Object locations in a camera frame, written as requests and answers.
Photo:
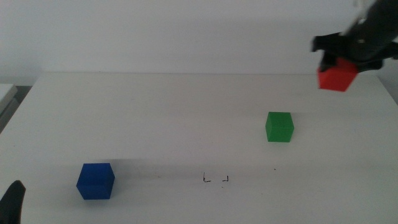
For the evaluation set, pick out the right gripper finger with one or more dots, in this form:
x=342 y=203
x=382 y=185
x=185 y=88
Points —
x=370 y=64
x=327 y=60

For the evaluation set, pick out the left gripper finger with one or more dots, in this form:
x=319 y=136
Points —
x=12 y=202

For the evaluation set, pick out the red cube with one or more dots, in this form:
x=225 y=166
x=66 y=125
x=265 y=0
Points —
x=335 y=79

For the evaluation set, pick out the blue cube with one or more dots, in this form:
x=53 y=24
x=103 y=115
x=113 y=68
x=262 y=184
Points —
x=95 y=182

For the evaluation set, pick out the green cube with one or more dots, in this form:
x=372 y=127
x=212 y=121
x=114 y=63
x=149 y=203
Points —
x=279 y=129

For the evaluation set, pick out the white cabinet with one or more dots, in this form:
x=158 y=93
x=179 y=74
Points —
x=6 y=91

